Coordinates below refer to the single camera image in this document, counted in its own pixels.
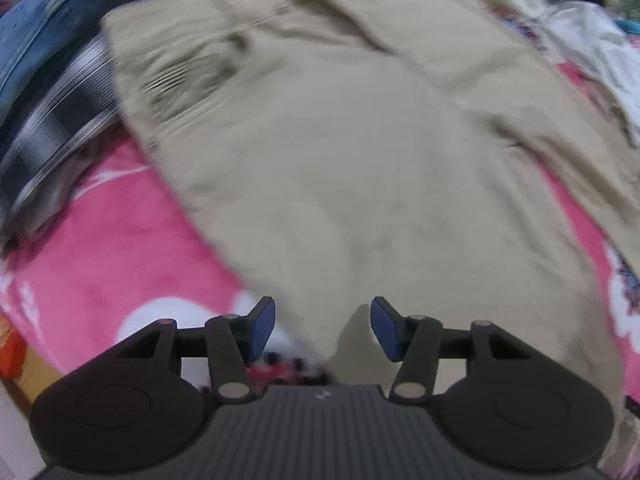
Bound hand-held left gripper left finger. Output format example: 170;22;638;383
115;296;277;405

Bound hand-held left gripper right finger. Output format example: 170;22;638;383
370;296;532;405

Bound beige pants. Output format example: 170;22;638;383
100;0;640;461

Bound pink floral blanket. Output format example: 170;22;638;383
0;0;640;411

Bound red box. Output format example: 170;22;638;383
0;317;27;381

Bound black white plaid shirt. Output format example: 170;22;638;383
0;32;123;256

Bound blue jeans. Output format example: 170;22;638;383
0;0;166;111

